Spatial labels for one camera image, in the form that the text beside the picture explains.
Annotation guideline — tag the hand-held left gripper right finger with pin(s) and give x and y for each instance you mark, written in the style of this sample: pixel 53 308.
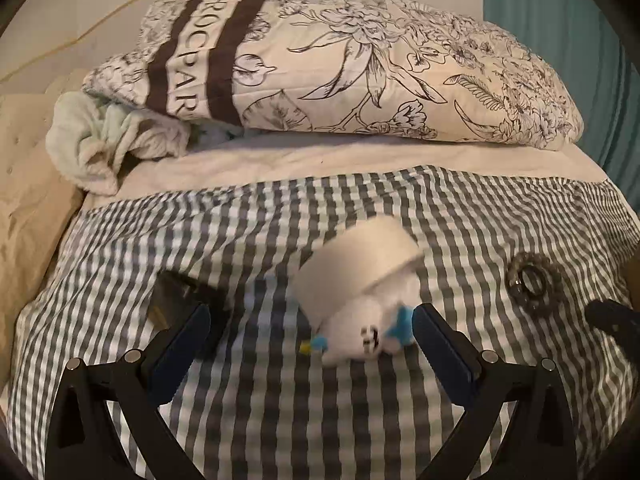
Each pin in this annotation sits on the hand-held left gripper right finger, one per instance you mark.
pixel 445 355

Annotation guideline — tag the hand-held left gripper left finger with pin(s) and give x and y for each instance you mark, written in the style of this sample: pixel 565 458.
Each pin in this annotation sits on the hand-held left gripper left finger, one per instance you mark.
pixel 180 355

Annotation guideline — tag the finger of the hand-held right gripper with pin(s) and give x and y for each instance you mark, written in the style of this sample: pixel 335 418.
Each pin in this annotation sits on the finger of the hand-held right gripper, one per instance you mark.
pixel 610 317

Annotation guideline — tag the white blue plush toy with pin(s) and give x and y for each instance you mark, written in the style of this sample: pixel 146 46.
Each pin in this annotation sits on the white blue plush toy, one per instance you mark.
pixel 360 330

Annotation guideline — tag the black glossy pouch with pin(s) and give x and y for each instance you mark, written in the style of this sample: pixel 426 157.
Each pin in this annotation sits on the black glossy pouch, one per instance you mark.
pixel 175 292

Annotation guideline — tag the grey checked blanket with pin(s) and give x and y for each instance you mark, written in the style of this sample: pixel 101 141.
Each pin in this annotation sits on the grey checked blanket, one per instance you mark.
pixel 280 410

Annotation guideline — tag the white tape roll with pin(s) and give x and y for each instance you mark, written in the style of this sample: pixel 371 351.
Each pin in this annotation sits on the white tape roll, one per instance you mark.
pixel 350 265

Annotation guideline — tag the beige cushion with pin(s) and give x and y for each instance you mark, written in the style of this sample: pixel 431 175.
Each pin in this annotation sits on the beige cushion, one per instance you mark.
pixel 30 210

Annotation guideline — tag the pale green fleece towel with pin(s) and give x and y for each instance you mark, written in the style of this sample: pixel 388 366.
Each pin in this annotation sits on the pale green fleece towel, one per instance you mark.
pixel 100 145

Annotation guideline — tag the teal curtain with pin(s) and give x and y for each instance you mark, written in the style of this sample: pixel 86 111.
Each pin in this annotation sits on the teal curtain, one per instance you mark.
pixel 550 35

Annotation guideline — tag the floral black-white pillow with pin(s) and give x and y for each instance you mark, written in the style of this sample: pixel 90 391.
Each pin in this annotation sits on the floral black-white pillow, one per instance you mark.
pixel 350 60

